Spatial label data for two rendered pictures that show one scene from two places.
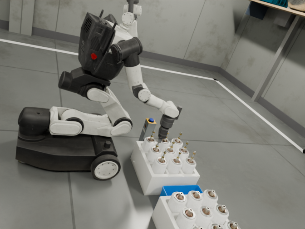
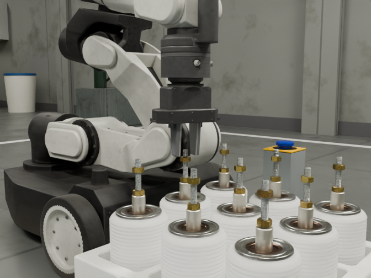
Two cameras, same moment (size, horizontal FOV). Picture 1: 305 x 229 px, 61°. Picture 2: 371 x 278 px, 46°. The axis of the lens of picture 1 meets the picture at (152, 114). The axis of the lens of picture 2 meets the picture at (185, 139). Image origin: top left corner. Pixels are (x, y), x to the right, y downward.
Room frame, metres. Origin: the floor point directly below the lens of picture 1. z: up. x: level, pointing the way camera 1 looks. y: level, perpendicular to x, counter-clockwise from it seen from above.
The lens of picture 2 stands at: (1.29, -0.84, 0.47)
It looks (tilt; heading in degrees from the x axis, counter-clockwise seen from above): 8 degrees down; 70
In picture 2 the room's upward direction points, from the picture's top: straight up
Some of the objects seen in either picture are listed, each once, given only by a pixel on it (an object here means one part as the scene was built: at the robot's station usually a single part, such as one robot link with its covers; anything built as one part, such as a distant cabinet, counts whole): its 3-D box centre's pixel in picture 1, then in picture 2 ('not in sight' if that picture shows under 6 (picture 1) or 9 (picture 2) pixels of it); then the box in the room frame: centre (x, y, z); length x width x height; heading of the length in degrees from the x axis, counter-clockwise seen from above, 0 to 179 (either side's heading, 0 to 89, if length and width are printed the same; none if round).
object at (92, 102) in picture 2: not in sight; (117, 86); (2.24, 3.89, 0.40); 0.83 x 0.66 x 0.79; 29
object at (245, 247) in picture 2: (190, 161); (263, 249); (1.57, -0.37, 0.25); 0.08 x 0.08 x 0.01
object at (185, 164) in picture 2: not in sight; (185, 170); (1.56, -0.11, 0.30); 0.01 x 0.01 x 0.08
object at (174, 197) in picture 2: (155, 149); (185, 197); (1.56, -0.11, 0.25); 0.08 x 0.08 x 0.01
